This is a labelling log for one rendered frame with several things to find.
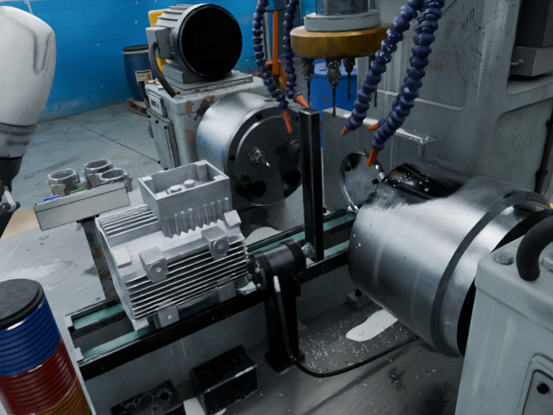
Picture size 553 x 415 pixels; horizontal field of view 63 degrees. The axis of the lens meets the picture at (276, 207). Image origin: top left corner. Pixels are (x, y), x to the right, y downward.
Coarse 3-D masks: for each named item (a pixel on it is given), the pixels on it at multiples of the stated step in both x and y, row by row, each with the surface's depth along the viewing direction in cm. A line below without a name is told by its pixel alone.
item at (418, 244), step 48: (384, 192) 64; (432, 192) 60; (480, 192) 57; (528, 192) 57; (384, 240) 61; (432, 240) 56; (480, 240) 53; (384, 288) 62; (432, 288) 55; (432, 336) 58
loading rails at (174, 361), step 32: (352, 224) 103; (256, 288) 81; (320, 288) 89; (352, 288) 95; (96, 320) 78; (128, 320) 81; (192, 320) 75; (224, 320) 79; (256, 320) 83; (96, 352) 71; (128, 352) 71; (160, 352) 74; (192, 352) 78; (96, 384) 70; (128, 384) 73
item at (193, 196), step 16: (144, 176) 74; (160, 176) 76; (176, 176) 77; (192, 176) 79; (208, 176) 79; (224, 176) 72; (144, 192) 72; (160, 192) 76; (176, 192) 68; (192, 192) 69; (208, 192) 70; (224, 192) 72; (160, 208) 67; (176, 208) 69; (192, 208) 70; (208, 208) 72; (224, 208) 73; (160, 224) 69; (176, 224) 69; (192, 224) 71; (208, 224) 72
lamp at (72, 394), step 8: (72, 384) 40; (80, 384) 42; (72, 392) 40; (80, 392) 41; (64, 400) 39; (72, 400) 40; (80, 400) 41; (48, 408) 38; (56, 408) 38; (64, 408) 39; (72, 408) 40; (80, 408) 41; (88, 408) 43
